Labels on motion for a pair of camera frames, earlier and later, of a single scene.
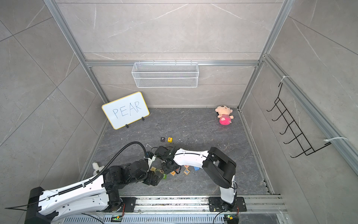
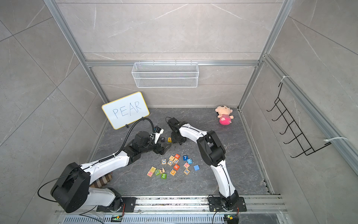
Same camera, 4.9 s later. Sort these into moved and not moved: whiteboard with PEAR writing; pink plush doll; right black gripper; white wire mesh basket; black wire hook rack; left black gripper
Moved: right black gripper; left black gripper
Not moved: black wire hook rack; whiteboard with PEAR writing; white wire mesh basket; pink plush doll
